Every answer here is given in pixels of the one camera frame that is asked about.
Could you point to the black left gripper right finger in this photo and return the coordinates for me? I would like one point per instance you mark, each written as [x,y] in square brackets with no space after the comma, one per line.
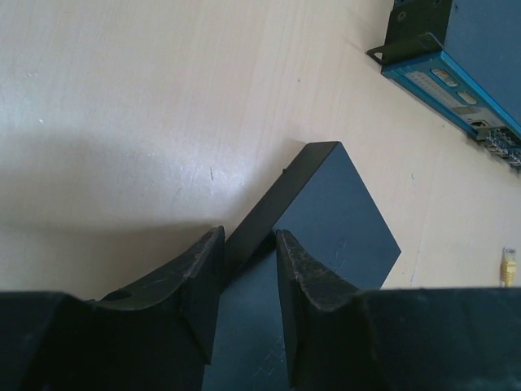
[339,337]

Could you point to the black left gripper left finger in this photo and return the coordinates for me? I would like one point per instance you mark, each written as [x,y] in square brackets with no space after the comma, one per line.
[156,333]

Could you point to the small black network switch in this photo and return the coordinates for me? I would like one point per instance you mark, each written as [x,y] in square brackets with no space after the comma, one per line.
[321,199]

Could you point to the large blue rack network switch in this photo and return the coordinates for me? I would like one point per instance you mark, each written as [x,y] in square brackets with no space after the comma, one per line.
[462,59]

